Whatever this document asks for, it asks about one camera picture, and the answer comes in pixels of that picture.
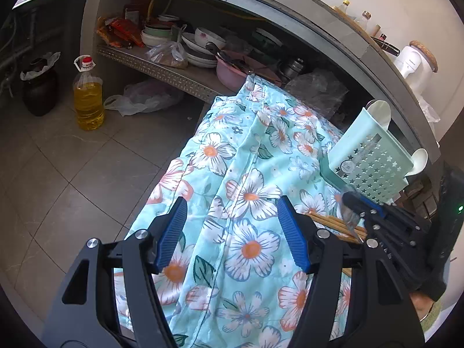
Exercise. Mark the white ceramic soup spoon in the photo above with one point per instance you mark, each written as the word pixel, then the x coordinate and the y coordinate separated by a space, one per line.
pixel 420 159

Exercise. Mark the white kitchen appliance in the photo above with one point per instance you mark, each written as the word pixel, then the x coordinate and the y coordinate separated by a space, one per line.
pixel 413 63

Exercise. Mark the yellow cooking oil bottle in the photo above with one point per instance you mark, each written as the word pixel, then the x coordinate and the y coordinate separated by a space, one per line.
pixel 89 105

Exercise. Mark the floral light blue blanket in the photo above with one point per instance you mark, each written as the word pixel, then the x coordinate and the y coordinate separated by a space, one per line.
pixel 246 195

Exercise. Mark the cardboard boxes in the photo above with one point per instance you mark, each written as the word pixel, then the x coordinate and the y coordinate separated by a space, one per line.
pixel 417 195

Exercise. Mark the red snack packets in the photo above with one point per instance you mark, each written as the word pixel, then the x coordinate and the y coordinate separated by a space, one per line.
pixel 121 31

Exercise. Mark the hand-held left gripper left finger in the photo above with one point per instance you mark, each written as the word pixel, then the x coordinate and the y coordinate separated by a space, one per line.
pixel 172 235

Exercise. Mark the dark brown jar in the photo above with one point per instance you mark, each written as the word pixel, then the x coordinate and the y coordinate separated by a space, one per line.
pixel 40 94

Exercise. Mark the pile of wooden chopsticks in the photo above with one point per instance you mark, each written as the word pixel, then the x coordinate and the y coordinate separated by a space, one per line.
pixel 326 221

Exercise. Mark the crumpled clear plastic bag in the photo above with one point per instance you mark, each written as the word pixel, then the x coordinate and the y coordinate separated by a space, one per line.
pixel 315 90

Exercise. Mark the stack of white plates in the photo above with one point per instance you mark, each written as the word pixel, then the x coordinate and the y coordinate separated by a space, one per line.
pixel 197 58

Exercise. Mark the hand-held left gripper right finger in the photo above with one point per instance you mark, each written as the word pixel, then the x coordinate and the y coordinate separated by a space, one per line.
pixel 292 235

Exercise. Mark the grey concrete kitchen counter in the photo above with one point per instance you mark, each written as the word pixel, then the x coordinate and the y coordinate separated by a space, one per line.
pixel 261 2

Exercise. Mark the perforated metal shelf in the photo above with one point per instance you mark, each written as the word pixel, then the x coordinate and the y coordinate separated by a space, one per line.
pixel 170 76

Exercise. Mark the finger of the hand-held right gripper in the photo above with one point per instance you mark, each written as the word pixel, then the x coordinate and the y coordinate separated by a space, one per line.
pixel 377 206
pixel 402 237

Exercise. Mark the white plastic bag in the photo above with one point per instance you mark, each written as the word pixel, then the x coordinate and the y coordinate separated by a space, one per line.
pixel 145 96

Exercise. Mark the white bowl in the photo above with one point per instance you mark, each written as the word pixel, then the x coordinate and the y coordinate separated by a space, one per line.
pixel 208 38

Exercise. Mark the plastic bag with brown contents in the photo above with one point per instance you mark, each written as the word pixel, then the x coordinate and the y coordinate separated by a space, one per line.
pixel 168 56

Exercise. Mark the green star-holed utensil holder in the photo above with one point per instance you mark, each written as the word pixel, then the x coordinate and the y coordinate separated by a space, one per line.
pixel 369 166

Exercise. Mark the pink basin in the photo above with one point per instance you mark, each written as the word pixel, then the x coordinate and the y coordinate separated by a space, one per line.
pixel 230 72

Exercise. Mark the stack of pale bowls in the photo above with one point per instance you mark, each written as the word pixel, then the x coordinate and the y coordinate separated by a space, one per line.
pixel 156 36

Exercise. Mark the person's right hand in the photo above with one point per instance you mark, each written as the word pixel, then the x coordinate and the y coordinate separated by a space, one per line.
pixel 422 306

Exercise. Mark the stainless steel pot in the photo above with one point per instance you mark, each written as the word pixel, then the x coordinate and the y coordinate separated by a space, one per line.
pixel 290 69

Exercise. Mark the white ceramic ladle spoon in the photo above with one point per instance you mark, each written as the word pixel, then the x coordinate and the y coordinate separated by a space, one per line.
pixel 380 112

